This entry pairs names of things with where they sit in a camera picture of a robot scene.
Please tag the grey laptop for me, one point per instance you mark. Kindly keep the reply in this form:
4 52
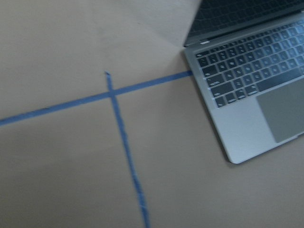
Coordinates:
247 57

